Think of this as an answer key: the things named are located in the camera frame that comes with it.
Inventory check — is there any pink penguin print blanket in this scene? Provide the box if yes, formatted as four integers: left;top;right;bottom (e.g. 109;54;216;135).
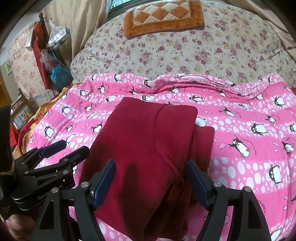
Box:
26;73;295;240

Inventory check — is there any floral hanging cloth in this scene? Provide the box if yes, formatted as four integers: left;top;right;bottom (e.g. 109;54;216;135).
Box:
9;22;45;98

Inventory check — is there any framed picture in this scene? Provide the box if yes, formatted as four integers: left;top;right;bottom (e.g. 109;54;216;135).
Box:
11;102;35;133

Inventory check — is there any blue plastic bag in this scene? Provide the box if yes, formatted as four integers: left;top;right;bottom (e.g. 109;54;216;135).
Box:
50;64;73;91

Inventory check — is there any red wooden coat rack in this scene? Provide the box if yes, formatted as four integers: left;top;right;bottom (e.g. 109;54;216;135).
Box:
31;13;53;90

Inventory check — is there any orange checkered cushion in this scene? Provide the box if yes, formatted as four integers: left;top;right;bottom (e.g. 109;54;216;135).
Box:
123;1;204;38

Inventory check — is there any floral cream bedspread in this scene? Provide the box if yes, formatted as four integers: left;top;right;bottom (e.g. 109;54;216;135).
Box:
70;1;295;86

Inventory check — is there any person's left hand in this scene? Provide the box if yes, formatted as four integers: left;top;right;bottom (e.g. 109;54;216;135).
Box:
6;214;35;241

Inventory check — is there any beige curtain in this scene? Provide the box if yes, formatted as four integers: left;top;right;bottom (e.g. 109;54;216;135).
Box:
42;0;112;67

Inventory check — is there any dark red fleece garment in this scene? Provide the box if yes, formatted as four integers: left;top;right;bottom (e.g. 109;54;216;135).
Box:
80;97;215;240

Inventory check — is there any clear plastic bag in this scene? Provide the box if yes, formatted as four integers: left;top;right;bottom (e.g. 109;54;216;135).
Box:
48;20;70;50

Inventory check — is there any orange yellow blanket edge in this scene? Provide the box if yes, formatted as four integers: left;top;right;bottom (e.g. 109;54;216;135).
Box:
16;83;79;154

